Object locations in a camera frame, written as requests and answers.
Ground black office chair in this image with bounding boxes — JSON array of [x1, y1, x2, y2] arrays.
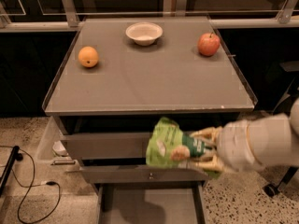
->
[[263, 61, 299, 197]]

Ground white paper bowl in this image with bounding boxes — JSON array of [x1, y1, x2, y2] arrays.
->
[[125, 22, 163, 47]]

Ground grey top drawer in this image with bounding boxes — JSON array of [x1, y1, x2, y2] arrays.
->
[[61, 133, 151, 160]]

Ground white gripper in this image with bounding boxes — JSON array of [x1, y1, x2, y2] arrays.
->
[[191, 120, 264, 173]]

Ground black stand leg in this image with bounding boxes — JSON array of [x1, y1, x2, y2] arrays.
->
[[0, 146, 20, 196]]

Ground metal window rail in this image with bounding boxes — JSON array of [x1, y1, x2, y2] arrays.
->
[[1, 0, 299, 33]]

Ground orange fruit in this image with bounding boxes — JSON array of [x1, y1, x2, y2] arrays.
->
[[78, 47, 99, 68]]

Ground grey drawer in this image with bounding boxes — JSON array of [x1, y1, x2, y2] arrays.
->
[[80, 165, 210, 184], [61, 133, 151, 160], [95, 181, 207, 224]]

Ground grey middle drawer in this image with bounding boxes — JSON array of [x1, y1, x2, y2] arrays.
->
[[80, 165, 210, 184]]

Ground grey bottom drawer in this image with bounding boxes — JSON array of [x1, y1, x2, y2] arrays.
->
[[95, 181, 207, 224]]

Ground red apple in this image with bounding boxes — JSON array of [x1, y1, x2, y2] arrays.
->
[[197, 33, 221, 57]]

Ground grey drawer cabinet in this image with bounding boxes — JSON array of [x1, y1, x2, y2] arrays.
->
[[41, 15, 258, 224]]

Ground green rice chip bag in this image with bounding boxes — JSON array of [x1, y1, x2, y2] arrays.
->
[[145, 116, 222, 179]]

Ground clear plastic bin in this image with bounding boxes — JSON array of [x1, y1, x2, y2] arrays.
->
[[35, 118, 79, 173]]

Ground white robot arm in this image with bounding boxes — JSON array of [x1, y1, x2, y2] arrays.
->
[[191, 99, 299, 172]]

